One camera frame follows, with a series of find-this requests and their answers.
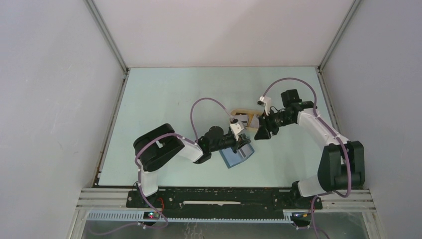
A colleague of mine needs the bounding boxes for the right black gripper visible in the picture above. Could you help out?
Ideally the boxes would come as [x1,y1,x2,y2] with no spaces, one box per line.
[254,108,295,140]

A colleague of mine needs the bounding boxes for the white striped credit card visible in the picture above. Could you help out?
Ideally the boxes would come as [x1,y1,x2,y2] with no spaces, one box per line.
[237,144,255,161]

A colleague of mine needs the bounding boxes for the blue leather card holder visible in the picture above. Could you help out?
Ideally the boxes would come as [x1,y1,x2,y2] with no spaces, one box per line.
[219,148,246,169]

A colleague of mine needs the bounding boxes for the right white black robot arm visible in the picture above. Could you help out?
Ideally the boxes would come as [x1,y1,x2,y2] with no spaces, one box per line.
[254,89,365,208]

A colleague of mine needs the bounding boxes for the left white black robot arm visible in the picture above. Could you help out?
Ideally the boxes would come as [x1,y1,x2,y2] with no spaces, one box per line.
[133,122,254,208]

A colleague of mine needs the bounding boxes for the grey striped card in tray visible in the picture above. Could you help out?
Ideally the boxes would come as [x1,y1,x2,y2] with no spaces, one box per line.
[234,115,249,127]

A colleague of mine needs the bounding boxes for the oval wooden tray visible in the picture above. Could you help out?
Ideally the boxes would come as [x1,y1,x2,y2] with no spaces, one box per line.
[230,108,262,132]

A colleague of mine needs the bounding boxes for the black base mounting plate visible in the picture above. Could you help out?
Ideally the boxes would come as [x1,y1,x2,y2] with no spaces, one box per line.
[126,187,322,219]

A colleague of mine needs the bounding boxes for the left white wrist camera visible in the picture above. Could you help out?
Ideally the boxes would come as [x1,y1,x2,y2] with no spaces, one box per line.
[229,121,245,139]

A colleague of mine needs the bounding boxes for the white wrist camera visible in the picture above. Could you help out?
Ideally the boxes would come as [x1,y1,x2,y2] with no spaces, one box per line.
[257,96,272,116]
[229,121,245,139]

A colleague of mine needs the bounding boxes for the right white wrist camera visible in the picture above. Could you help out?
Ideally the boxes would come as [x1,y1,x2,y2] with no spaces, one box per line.
[257,96,272,116]

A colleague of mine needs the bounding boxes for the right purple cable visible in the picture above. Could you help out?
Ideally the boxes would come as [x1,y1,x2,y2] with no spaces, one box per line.
[263,77,353,199]

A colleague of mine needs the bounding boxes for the purple cable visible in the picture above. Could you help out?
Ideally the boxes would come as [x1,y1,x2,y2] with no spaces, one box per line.
[263,77,353,199]
[134,97,236,228]

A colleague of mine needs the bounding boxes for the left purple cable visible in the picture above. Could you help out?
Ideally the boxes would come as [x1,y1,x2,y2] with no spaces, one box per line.
[134,97,236,228]

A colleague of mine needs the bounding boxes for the white cable duct strip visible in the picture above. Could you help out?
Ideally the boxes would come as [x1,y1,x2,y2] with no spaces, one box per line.
[86,210,293,223]

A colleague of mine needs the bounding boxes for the aluminium frame rail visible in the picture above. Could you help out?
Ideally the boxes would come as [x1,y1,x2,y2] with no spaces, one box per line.
[76,188,376,213]

